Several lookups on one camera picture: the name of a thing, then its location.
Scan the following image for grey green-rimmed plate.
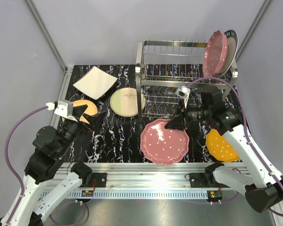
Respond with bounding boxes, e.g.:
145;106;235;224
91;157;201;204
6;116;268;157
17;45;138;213
218;29;239;77

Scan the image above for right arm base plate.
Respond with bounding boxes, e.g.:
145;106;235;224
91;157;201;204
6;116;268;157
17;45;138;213
188;172;219;188

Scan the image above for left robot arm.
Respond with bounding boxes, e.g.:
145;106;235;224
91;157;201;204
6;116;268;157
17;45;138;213
0;101;106;226

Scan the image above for purple cable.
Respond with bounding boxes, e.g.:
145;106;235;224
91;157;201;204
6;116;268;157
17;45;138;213
4;106;88;226
186;77;283;217

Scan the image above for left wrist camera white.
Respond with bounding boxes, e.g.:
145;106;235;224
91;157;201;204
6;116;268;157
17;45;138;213
46;100;78;122

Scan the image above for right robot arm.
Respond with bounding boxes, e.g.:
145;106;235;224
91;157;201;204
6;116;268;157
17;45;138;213
165;86;283;213

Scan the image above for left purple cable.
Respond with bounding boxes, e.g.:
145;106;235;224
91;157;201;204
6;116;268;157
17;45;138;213
4;106;88;226

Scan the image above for pink dotted plate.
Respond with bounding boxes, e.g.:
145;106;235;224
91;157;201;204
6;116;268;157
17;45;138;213
202;30;228;77
140;119;190;165

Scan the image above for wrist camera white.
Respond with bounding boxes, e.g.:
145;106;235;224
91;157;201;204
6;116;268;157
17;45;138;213
175;86;191;108
46;100;78;122

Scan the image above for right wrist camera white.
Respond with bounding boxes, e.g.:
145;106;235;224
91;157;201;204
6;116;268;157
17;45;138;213
175;86;191;108

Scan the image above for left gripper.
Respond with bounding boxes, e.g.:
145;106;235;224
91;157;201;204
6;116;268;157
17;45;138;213
57;104;107;156

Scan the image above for yellow dotted plate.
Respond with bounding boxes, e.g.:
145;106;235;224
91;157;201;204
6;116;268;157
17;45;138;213
206;129;240;162

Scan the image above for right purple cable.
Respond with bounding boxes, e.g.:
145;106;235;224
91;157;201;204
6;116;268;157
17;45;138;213
186;77;283;217

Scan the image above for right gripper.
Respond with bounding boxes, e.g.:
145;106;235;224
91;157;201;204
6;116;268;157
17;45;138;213
165;100;212;131

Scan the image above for stainless steel dish rack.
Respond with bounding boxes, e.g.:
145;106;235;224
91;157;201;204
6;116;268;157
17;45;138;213
135;40;231;119

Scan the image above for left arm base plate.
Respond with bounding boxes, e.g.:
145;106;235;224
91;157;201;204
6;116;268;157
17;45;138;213
84;172;108;188

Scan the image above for cream bordered plate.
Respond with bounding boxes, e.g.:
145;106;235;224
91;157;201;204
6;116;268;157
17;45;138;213
110;88;138;117

